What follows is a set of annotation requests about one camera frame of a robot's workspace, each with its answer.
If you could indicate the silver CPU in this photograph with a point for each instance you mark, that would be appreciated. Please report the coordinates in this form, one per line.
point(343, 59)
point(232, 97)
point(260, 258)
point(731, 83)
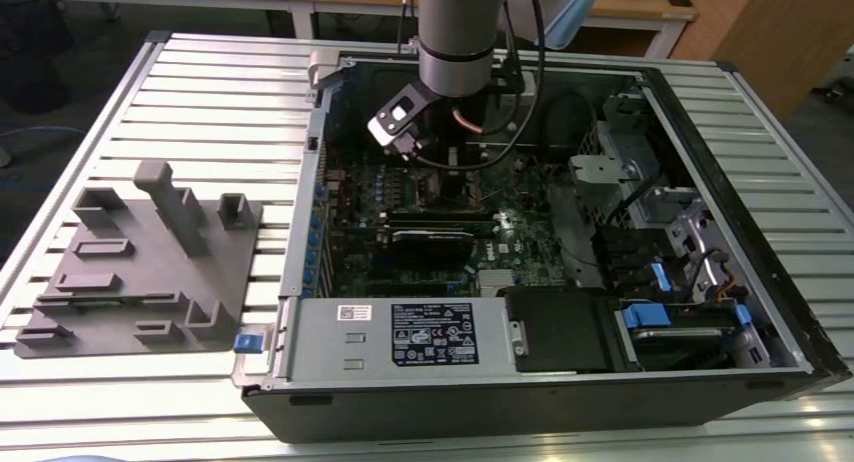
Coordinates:
point(430, 187)

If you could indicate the CPU socket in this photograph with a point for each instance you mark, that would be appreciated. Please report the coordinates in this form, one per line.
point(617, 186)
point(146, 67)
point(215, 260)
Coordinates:
point(461, 208)

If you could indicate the metal drive cage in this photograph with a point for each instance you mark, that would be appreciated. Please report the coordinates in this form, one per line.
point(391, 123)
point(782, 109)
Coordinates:
point(590, 144)

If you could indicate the black graphics card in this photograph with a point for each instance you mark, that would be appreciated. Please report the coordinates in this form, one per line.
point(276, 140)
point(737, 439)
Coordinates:
point(434, 257)

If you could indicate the green motherboard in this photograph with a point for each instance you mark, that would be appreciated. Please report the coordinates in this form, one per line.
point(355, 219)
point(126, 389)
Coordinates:
point(527, 242)

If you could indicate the small silver heat sink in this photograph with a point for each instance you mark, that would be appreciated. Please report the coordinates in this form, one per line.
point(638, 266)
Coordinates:
point(497, 278)

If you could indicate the blue plastic tab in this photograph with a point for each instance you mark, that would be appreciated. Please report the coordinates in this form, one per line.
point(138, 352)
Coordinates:
point(661, 277)

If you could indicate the grey power supply unit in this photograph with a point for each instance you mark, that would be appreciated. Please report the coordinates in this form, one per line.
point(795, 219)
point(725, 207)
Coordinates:
point(334, 352)

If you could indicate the hard disk in blue carrier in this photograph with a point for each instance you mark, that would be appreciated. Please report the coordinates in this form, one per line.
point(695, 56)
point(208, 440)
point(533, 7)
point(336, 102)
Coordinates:
point(643, 316)

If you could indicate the blue case latch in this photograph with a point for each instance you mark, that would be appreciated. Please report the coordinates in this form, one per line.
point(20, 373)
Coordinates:
point(248, 343)

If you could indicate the grey parts rack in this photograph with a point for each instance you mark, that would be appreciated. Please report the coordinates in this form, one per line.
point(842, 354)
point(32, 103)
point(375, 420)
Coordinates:
point(167, 282)

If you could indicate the wooden cabinet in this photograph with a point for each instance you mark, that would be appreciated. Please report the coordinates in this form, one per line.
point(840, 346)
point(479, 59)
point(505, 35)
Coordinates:
point(787, 32)

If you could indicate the black PC case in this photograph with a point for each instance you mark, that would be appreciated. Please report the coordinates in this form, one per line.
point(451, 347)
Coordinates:
point(467, 417)

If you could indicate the office chair base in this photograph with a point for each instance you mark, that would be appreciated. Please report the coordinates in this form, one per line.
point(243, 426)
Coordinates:
point(842, 89)

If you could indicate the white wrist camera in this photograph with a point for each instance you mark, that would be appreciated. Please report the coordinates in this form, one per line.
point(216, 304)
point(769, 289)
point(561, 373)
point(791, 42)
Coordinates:
point(400, 114)

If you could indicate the silver metal bracket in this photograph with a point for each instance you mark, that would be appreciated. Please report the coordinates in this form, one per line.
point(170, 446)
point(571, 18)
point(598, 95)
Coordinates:
point(601, 169)

